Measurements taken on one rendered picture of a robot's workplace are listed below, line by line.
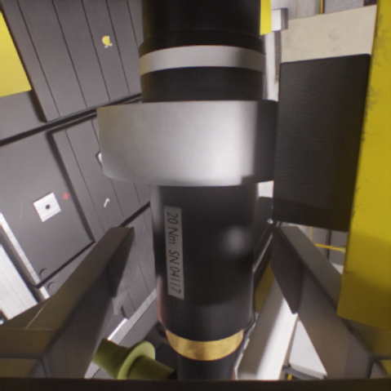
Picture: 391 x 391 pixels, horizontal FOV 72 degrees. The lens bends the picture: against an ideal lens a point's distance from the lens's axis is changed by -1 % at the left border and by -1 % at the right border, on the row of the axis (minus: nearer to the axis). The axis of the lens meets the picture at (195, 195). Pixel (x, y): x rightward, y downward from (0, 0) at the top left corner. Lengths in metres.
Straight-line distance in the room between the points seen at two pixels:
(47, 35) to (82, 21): 0.05
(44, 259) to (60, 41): 0.22
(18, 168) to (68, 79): 0.10
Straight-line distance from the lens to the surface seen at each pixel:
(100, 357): 0.24
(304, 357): 2.91
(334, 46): 4.44
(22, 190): 0.30
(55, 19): 0.33
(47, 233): 0.32
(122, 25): 0.39
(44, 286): 0.34
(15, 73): 0.27
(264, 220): 0.73
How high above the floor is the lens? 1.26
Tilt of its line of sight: 30 degrees down
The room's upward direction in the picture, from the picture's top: 98 degrees clockwise
